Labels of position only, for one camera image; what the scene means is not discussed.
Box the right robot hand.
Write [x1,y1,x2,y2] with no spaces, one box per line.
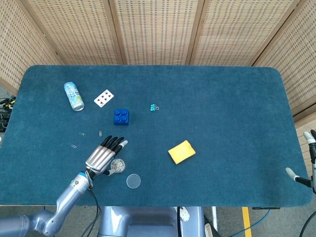
[285,130,316,195]

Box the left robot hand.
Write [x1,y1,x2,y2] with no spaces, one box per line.
[84,135,129,180]

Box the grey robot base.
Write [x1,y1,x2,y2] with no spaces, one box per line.
[98,206,206,237]

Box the clear jar of paper clips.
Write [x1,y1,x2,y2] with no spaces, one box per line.
[110,158,126,174]

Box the clear round lid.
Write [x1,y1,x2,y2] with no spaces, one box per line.
[126,173,142,190]

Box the blue building block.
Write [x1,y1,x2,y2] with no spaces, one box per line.
[113,109,131,126]

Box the playing card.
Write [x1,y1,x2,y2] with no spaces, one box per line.
[93,89,115,108]

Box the printed drink can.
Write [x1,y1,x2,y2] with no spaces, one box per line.
[63,81,85,112]

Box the yellow sponge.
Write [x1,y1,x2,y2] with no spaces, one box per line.
[168,140,197,165]

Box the teal table cloth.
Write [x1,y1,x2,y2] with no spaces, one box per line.
[0,64,314,207]

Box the white table leg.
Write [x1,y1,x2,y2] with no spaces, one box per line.
[211,206,218,230]

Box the woven folding screen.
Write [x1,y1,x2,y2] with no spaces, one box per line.
[0,0,316,173]

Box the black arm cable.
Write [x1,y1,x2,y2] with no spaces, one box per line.
[80,189,102,237]

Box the black floor cable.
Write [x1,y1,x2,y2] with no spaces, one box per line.
[298,211,316,237]

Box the blue cable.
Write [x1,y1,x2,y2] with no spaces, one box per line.
[249,209,272,233]

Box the black cable bundle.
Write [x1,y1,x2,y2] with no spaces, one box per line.
[0,96,17,133]

